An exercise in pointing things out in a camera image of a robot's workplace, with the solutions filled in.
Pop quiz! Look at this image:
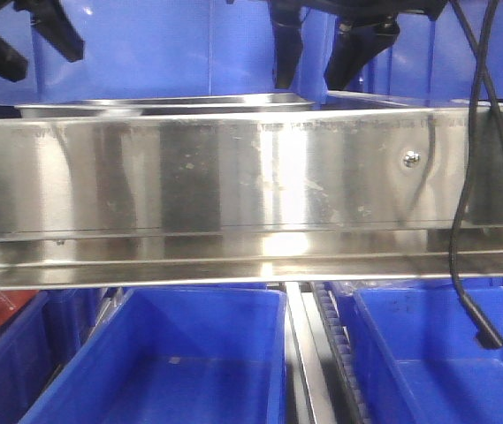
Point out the silver steel tray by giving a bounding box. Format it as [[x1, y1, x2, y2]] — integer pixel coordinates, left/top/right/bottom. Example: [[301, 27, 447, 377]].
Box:
[[16, 93, 315, 118]]

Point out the blue crate upper right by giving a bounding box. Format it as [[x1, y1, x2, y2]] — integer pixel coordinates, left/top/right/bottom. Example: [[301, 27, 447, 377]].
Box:
[[347, 1, 503, 101]]

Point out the large blue bin upper left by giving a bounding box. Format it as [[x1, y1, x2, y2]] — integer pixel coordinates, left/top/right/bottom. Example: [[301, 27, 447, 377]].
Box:
[[0, 0, 339, 107]]

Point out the round bolt head left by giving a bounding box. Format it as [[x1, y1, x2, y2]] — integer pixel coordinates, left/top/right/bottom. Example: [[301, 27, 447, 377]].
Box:
[[402, 150, 421, 168]]

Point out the blue bin lower right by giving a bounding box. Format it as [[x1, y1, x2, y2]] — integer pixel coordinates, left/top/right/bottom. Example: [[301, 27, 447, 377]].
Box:
[[334, 286, 503, 423]]

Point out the blue bin lower left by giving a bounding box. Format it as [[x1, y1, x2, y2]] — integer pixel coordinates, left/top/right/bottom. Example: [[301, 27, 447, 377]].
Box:
[[0, 289, 104, 423]]

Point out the roller track divider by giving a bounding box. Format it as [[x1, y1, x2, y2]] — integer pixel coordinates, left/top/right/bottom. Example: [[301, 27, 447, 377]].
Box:
[[282, 282, 370, 423]]

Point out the blue bin lower middle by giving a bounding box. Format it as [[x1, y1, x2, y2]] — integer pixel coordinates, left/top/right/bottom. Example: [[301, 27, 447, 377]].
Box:
[[23, 288, 286, 423]]

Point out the stainless steel shelf rail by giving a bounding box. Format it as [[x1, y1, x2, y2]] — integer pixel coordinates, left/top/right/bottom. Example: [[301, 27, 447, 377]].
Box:
[[0, 104, 503, 291]]

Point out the black cable with plug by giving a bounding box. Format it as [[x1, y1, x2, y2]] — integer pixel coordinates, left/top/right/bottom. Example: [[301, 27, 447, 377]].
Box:
[[448, 0, 503, 350]]

